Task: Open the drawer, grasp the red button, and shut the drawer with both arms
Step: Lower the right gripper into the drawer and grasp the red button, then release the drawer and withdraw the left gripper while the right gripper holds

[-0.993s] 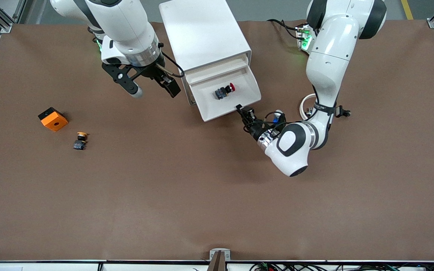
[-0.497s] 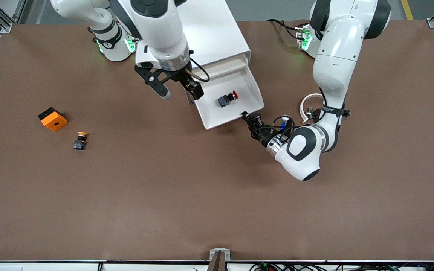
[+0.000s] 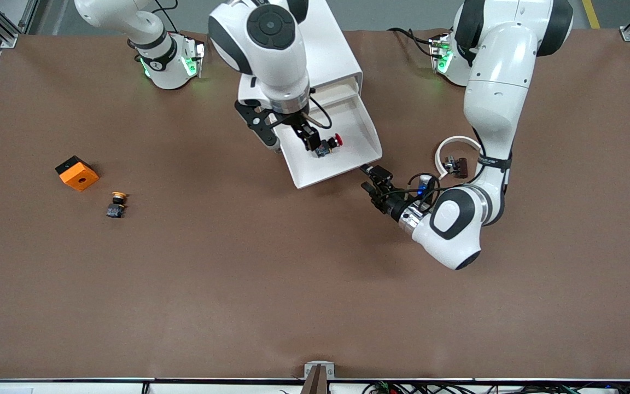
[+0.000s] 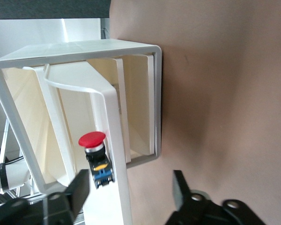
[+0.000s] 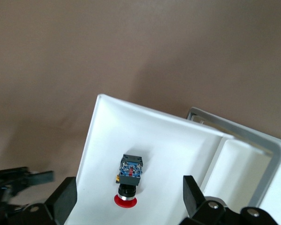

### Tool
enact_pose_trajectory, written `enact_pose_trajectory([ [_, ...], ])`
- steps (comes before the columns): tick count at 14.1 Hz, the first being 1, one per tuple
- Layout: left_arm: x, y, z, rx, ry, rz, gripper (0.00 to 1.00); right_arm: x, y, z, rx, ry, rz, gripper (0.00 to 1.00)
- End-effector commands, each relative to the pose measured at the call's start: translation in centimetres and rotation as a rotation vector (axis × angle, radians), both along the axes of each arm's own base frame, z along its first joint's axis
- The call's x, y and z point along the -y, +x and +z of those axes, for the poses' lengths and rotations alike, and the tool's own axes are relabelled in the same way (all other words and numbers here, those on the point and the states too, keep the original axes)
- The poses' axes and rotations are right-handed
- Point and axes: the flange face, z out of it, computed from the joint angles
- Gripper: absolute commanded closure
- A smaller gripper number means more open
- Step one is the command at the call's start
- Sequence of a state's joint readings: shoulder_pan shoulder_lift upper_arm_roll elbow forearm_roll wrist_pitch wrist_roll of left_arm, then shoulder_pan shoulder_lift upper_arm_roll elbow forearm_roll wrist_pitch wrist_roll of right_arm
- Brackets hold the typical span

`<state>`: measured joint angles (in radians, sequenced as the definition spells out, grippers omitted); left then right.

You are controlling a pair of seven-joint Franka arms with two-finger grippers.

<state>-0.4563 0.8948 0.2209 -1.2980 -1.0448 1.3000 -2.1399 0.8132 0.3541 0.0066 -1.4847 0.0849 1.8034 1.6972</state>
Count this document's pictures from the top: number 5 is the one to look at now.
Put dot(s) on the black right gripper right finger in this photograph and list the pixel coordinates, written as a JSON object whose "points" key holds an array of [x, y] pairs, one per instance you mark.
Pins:
{"points": [[194, 201]]}

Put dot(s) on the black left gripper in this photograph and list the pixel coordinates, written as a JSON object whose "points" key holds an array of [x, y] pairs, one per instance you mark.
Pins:
{"points": [[4, 189]]}

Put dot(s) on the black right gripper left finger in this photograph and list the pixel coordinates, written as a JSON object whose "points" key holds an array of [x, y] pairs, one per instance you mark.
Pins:
{"points": [[61, 201]]}

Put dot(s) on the red mushroom push button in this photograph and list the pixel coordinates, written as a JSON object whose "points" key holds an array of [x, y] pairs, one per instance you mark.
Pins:
{"points": [[130, 180]]}

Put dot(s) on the white plastic tray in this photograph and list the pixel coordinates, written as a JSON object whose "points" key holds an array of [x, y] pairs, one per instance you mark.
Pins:
{"points": [[154, 140]]}

